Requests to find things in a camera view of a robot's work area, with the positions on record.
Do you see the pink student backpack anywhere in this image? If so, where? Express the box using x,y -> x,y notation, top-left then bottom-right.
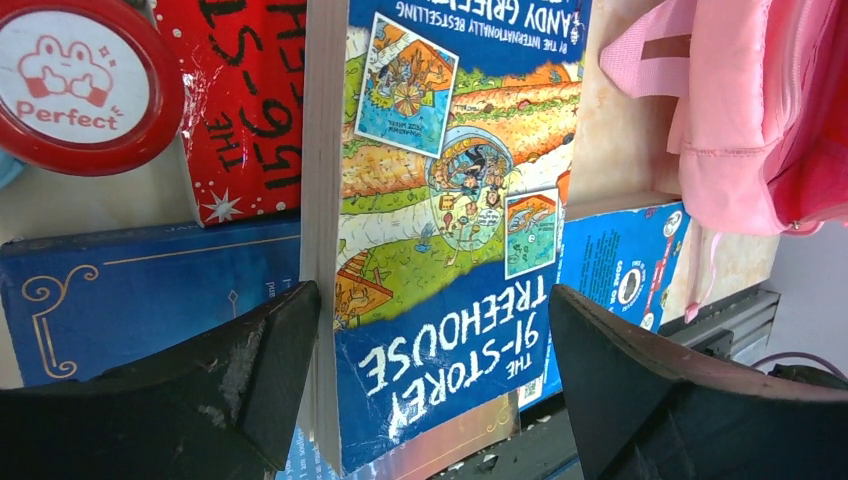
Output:
598,0 -> 848,326

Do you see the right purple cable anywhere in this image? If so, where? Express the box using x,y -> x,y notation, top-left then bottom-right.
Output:
751,351 -> 848,382

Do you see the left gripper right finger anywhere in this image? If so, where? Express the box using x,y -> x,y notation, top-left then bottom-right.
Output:
548,285 -> 847,479

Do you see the light blue paperback book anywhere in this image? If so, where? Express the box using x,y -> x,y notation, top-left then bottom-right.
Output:
507,192 -> 690,410

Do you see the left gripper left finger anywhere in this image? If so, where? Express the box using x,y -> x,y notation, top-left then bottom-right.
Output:
1,281 -> 321,479

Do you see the light blue eraser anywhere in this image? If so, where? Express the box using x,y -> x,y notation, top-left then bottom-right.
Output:
0,150 -> 26,189

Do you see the dark blue sunset book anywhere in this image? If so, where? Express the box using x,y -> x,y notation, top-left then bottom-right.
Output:
1,220 -> 314,386

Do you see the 91-storey treehouse blue book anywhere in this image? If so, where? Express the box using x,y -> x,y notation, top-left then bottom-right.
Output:
300,1 -> 591,475

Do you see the red 156-storey treehouse book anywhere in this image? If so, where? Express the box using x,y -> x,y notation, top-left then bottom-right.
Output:
152,0 -> 307,226

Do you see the red perfect stamp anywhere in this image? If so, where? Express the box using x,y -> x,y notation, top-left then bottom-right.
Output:
1,1 -> 185,177

